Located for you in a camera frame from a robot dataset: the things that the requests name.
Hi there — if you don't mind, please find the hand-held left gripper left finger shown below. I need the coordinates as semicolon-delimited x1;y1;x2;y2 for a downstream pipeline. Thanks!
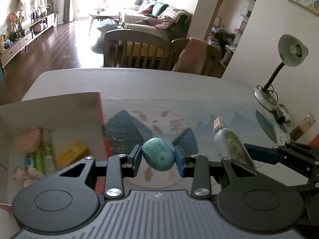
58;144;143;200

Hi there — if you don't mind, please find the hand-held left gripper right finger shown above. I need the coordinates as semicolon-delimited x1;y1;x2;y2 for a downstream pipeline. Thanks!
174;146;258;200

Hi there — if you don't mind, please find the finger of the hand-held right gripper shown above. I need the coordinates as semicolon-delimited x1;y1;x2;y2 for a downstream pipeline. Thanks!
244;141;319;180

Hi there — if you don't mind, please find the teal egg-shaped toy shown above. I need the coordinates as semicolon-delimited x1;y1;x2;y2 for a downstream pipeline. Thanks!
142;137;176;172

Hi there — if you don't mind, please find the white plastic handheld device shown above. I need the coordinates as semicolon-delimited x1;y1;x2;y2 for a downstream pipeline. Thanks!
214;117;257;171

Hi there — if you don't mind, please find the small yellow box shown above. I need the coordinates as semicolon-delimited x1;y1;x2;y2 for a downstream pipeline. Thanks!
56;142;90;167

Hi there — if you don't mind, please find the red cardboard box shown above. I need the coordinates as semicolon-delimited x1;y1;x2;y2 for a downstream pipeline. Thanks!
0;92;110;205

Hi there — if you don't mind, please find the green tube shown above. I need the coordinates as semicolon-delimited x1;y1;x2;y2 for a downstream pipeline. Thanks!
35;142;54;173

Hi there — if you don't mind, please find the pink heart-shaped dish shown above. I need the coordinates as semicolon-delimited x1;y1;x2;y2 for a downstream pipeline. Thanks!
15;129;43;152

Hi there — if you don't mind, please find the pink and blue toy figure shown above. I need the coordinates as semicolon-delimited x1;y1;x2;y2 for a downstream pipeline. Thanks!
15;166;38;188

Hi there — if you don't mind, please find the black power adapter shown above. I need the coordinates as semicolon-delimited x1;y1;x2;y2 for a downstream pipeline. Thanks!
274;105;292;126

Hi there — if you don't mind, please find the glass bottle with brown contents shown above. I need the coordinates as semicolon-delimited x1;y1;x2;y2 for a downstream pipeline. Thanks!
290;112;317;141

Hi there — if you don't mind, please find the pink towel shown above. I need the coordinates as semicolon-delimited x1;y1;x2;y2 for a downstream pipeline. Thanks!
172;37;208;75

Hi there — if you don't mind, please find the white desk lamp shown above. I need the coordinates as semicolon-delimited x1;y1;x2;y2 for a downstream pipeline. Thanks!
254;34;309;111

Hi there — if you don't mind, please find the wooden dining chair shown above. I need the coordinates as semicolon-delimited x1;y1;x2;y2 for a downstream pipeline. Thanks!
171;38;222;77
103;29;172;70

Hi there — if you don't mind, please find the beige sofa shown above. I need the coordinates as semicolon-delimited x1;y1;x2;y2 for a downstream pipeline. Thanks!
120;1;192;40

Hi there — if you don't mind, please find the blue bag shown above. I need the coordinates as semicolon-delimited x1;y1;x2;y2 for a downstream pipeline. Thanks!
97;19;117;33

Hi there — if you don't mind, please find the patterned sofa blanket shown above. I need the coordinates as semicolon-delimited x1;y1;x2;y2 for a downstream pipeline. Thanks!
157;6;192;31

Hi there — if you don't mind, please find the oval coffee table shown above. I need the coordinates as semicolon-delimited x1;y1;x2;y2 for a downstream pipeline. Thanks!
88;9;120;22

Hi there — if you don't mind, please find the teal cushion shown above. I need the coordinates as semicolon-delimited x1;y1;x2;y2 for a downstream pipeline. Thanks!
152;2;169;16

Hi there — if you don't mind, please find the wooden TV cabinet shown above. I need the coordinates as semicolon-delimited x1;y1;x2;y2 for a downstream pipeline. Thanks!
0;12;56;66

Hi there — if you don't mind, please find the pink flower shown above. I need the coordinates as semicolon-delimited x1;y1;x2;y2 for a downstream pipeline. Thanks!
9;14;19;30

